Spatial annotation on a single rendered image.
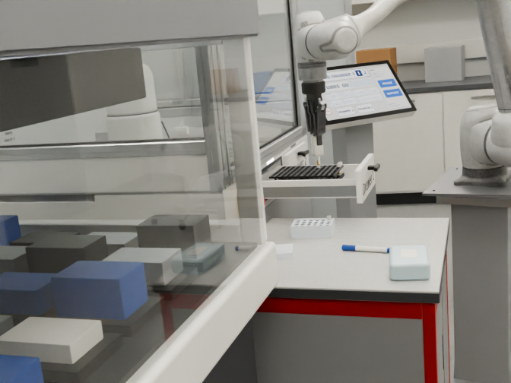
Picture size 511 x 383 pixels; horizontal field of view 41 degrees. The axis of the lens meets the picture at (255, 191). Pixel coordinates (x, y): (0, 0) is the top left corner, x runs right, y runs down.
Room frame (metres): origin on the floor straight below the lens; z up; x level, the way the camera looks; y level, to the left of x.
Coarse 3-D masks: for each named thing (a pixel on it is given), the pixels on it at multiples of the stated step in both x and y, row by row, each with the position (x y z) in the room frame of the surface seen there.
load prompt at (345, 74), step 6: (330, 72) 3.17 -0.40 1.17; (336, 72) 3.19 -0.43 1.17; (342, 72) 3.20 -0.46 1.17; (348, 72) 3.21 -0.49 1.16; (354, 72) 3.22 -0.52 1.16; (360, 72) 3.23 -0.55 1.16; (366, 72) 3.25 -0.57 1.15; (330, 78) 3.15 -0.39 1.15; (336, 78) 3.16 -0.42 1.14; (342, 78) 3.17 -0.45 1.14; (348, 78) 3.18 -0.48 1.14
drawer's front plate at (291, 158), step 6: (300, 144) 2.67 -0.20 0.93; (294, 150) 2.56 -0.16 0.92; (300, 150) 2.65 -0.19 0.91; (288, 156) 2.48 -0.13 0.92; (294, 156) 2.56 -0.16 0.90; (300, 156) 2.64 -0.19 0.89; (306, 156) 2.73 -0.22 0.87; (288, 162) 2.47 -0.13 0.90; (294, 162) 2.55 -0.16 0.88; (306, 162) 2.73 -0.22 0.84
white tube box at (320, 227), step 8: (296, 224) 1.99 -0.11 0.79; (304, 224) 1.98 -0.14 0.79; (312, 224) 1.97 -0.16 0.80; (320, 224) 1.96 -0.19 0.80; (328, 224) 1.95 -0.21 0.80; (296, 232) 1.95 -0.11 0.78; (304, 232) 1.94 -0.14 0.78; (312, 232) 1.94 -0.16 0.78; (320, 232) 1.93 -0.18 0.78; (328, 232) 1.93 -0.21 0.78
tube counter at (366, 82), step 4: (356, 80) 3.19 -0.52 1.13; (360, 80) 3.20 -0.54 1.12; (364, 80) 3.21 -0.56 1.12; (368, 80) 3.22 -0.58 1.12; (372, 80) 3.22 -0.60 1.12; (344, 84) 3.15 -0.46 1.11; (348, 84) 3.16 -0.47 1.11; (352, 84) 3.16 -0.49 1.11; (356, 84) 3.17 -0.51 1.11; (360, 84) 3.18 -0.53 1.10; (364, 84) 3.19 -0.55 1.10; (368, 84) 3.19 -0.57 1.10; (372, 84) 3.20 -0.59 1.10; (344, 88) 3.13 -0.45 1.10; (348, 88) 3.14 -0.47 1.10
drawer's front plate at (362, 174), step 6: (372, 156) 2.31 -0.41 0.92; (366, 162) 2.19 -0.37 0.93; (372, 162) 2.30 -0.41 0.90; (360, 168) 2.10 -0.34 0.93; (366, 168) 2.17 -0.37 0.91; (360, 174) 2.07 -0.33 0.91; (366, 174) 2.17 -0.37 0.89; (372, 174) 2.29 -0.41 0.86; (360, 180) 2.07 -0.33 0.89; (366, 180) 2.16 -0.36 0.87; (372, 180) 2.28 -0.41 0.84; (360, 186) 2.07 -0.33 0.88; (366, 186) 2.15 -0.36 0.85; (372, 186) 2.27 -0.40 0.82; (360, 192) 2.07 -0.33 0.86; (366, 192) 2.15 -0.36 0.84; (360, 198) 2.07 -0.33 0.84
